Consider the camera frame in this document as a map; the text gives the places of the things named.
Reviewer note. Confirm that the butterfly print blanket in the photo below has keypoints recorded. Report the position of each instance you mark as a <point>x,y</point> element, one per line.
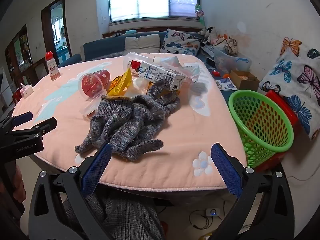
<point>295,80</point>

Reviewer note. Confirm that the person's plaid trouser leg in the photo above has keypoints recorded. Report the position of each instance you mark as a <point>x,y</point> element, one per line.
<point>125,217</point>

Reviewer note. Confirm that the person's left hand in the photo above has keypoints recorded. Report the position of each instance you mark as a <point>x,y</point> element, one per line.
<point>18,183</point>

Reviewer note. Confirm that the white refrigerator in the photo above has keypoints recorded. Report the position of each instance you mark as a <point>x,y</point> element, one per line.
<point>5,87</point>

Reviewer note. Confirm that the cardboard box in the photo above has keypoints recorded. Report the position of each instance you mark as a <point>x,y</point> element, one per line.
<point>243,80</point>

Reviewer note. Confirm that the green plastic basket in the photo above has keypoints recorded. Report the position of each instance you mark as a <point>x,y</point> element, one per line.
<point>260,120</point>

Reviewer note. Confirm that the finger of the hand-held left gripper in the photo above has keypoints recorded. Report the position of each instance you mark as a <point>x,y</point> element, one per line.
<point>23,118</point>
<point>46,126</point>

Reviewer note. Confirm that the clear plastic wrapper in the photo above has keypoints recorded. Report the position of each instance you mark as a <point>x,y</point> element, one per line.
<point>185,68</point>

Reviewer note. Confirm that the grey knitted glove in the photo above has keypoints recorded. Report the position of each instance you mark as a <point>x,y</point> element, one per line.
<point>117,130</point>
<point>160,100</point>

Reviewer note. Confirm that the white bottle with red cap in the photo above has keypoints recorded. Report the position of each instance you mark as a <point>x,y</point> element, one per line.
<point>53,68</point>

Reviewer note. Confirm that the dark wooden cabinet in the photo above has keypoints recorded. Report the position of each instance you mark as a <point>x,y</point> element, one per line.
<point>18,52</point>

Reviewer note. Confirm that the blue sofa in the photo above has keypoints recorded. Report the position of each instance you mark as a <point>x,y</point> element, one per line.
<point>100,48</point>

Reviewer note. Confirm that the white milk carton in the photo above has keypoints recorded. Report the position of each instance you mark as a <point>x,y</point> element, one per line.
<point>160,75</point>

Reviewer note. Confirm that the beige cushion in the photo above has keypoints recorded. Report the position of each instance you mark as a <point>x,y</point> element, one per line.
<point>142,43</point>

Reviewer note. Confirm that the toy pinwheel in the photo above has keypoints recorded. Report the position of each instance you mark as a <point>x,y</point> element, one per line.
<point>199,12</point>

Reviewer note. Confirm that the printed paper sheet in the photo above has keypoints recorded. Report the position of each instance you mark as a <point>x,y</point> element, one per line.
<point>227,83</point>

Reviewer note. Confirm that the red plastic cup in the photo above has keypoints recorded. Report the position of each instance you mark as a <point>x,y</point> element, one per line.
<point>93,82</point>

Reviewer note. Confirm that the white power adapter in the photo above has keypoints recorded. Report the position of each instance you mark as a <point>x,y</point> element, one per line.
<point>213,212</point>

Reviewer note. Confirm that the red plastic stool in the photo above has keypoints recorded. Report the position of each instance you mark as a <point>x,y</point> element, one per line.
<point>287,107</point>

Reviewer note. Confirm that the yellow snack wrapper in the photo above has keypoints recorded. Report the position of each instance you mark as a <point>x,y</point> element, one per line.
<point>120,82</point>

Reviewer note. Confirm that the pink quilted table cover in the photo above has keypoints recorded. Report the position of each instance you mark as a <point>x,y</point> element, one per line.
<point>190,130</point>

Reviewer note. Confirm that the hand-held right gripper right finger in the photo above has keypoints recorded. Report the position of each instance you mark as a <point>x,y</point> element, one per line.
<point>226,172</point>

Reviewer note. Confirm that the pile of plush toys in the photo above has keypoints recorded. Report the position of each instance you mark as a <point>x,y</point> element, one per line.
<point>220,40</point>

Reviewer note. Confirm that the clear strawberry print cup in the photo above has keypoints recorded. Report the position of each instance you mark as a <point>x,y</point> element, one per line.
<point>132,63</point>

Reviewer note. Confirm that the clear storage bin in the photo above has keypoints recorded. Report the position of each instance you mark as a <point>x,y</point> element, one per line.
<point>231,61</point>

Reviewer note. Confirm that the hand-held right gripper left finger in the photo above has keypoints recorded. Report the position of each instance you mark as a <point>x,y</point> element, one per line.
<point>96,172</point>

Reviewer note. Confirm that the butterfly print pillow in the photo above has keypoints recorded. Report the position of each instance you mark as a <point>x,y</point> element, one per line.
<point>181,42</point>

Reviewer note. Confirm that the clear plastic lid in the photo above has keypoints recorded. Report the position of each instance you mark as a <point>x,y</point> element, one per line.
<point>90,108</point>

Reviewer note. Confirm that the dark wooden doorway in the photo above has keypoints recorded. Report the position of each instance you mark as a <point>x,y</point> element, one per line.
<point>56,30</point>

